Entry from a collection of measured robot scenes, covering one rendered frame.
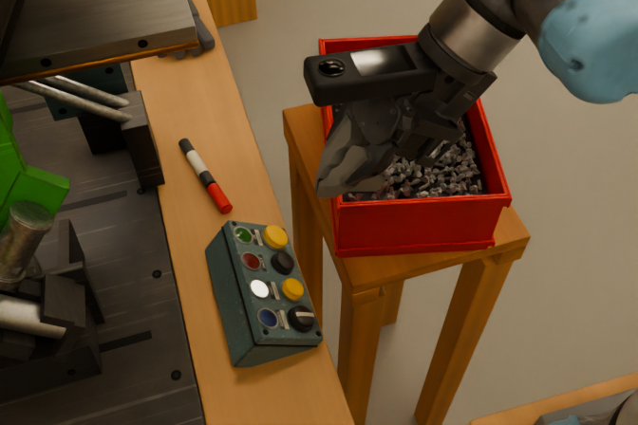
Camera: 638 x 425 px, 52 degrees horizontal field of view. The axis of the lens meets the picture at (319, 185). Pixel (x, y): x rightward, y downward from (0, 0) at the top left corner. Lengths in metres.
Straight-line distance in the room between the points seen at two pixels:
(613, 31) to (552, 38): 0.04
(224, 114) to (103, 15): 0.26
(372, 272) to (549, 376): 0.96
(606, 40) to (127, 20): 0.45
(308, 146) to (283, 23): 1.56
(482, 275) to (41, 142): 0.64
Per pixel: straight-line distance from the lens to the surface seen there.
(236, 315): 0.69
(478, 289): 1.03
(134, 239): 0.81
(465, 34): 0.58
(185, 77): 0.98
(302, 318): 0.68
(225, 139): 0.88
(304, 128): 1.03
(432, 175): 0.87
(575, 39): 0.47
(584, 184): 2.13
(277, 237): 0.73
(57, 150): 0.93
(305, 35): 2.47
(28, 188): 0.62
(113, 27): 0.70
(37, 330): 0.69
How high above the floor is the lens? 1.55
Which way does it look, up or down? 52 degrees down
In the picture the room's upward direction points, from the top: straight up
